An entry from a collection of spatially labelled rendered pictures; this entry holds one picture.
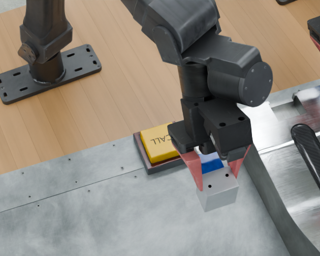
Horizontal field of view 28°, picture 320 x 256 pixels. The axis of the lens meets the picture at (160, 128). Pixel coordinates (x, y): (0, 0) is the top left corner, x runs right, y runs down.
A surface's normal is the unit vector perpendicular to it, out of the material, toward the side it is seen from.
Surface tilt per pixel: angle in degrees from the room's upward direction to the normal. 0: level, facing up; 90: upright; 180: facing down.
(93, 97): 0
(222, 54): 25
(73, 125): 0
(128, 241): 0
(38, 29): 80
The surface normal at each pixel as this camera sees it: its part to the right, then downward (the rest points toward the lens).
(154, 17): -0.67, 0.61
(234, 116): -0.17, -0.86
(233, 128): 0.30, 0.41
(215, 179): 0.01, -0.54
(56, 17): 0.73, 0.66
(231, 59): -0.32, -0.75
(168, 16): 0.18, -0.41
